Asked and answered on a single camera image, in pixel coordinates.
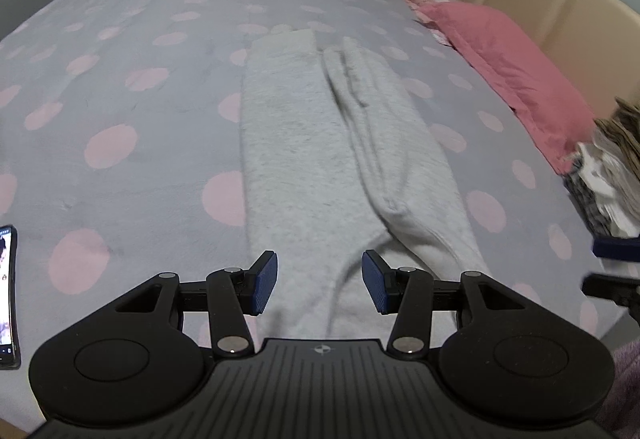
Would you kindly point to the pile of clothes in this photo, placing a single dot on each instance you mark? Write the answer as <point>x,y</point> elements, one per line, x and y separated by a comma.
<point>607,179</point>

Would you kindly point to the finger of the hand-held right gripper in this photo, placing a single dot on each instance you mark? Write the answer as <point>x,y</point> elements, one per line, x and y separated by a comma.
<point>617,249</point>
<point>610,288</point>

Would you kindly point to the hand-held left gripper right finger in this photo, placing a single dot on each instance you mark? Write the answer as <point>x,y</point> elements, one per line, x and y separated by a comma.
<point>375,284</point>

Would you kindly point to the black smartphone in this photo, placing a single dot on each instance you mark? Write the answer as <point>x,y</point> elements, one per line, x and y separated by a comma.
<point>7,299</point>

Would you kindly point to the lilac fuzzy robe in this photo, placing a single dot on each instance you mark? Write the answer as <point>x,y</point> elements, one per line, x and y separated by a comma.
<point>625,394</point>

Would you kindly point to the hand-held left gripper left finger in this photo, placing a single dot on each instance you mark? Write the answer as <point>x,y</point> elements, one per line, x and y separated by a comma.
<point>265,281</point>

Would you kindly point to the light grey sweatpants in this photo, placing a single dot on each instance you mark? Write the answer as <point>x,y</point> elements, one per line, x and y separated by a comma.
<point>300,159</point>

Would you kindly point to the grey blanket with pink dots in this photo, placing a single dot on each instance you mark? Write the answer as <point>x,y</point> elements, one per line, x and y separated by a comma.
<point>125,69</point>

